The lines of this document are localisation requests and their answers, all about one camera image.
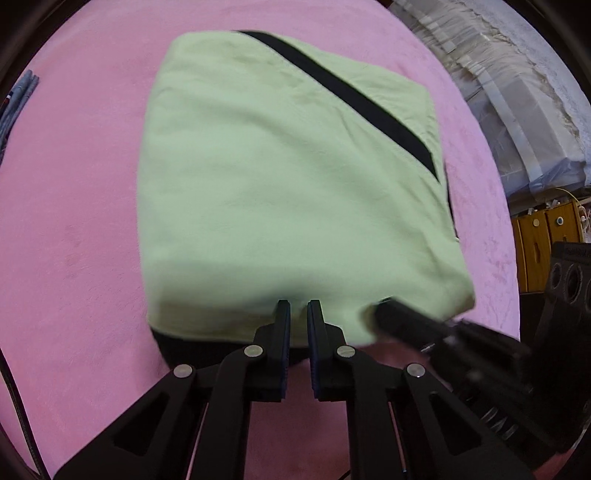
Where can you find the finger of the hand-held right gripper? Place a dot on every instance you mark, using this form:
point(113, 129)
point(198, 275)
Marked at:
point(415, 327)

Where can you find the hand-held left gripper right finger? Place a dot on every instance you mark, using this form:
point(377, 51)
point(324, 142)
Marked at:
point(315, 341)

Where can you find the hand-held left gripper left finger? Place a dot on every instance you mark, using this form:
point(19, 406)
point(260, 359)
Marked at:
point(284, 341)

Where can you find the green and black hooded jacket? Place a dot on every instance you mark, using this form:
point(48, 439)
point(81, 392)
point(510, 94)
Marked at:
point(277, 184)

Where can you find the wooden drawer cabinet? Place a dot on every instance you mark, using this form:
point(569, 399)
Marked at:
point(535, 249)

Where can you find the bed with pink sheet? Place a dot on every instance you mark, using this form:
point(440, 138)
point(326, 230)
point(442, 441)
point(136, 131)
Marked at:
point(69, 230)

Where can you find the lace covered furniture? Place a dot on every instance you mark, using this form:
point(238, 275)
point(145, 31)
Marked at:
point(521, 83)

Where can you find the folded blue jeans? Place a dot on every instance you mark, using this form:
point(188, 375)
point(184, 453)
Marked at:
point(18, 106)

